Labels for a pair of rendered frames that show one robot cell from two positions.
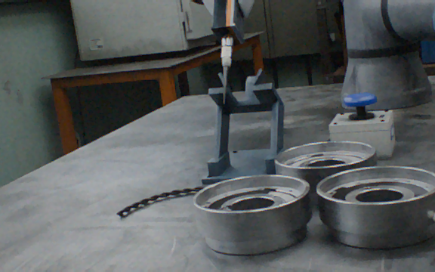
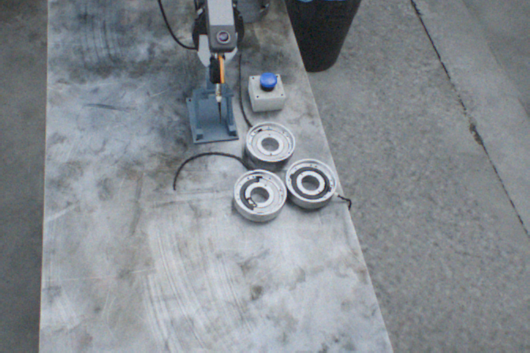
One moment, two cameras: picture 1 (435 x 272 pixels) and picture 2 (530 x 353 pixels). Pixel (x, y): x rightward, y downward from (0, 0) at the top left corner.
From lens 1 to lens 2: 0.89 m
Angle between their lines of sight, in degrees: 53
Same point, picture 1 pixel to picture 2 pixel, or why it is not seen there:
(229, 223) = (262, 217)
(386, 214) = (321, 202)
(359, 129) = (270, 100)
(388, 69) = not seen: outside the picture
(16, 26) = not seen: outside the picture
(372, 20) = not seen: outside the picture
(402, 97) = (259, 15)
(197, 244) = (236, 214)
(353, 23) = not seen: outside the picture
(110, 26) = not seen: outside the picture
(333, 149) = (266, 125)
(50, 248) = (161, 227)
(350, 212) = (307, 203)
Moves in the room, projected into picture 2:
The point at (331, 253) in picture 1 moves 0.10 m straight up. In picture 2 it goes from (297, 214) to (305, 188)
